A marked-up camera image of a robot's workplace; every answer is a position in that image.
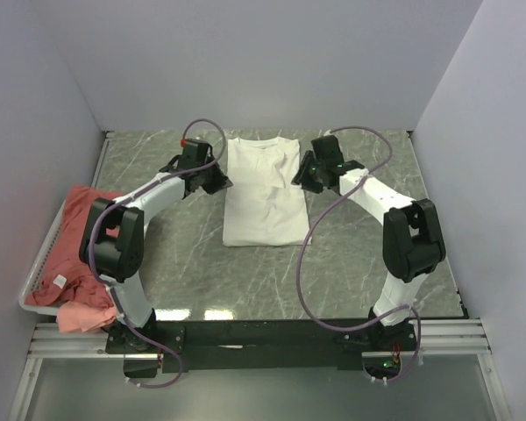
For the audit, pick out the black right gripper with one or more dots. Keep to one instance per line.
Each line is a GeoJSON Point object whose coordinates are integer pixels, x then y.
{"type": "Point", "coordinates": [301, 176]}

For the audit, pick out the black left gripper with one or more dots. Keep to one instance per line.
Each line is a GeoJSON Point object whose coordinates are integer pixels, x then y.
{"type": "Point", "coordinates": [221, 182]}

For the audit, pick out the white t-shirt red print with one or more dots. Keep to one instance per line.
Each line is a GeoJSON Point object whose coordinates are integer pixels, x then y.
{"type": "Point", "coordinates": [263, 207]}

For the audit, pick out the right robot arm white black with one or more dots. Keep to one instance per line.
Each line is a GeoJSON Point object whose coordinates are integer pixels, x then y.
{"type": "Point", "coordinates": [412, 240]}

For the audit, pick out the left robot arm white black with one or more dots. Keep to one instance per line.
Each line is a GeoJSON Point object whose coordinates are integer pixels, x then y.
{"type": "Point", "coordinates": [113, 241]}

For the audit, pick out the red t-shirt in tray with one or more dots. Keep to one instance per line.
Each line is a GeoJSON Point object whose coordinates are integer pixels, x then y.
{"type": "Point", "coordinates": [66, 278]}

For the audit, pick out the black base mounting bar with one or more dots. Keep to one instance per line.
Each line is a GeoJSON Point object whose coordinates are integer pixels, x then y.
{"type": "Point", "coordinates": [244, 344]}

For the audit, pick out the pink t-shirt in tray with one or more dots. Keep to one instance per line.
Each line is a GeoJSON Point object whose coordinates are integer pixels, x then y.
{"type": "Point", "coordinates": [80, 318]}

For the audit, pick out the white plastic tray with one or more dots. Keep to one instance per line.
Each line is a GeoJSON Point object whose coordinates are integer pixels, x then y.
{"type": "Point", "coordinates": [36, 272]}

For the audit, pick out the aluminium frame rail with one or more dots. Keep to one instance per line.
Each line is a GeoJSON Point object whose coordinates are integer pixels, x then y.
{"type": "Point", "coordinates": [446, 336]}

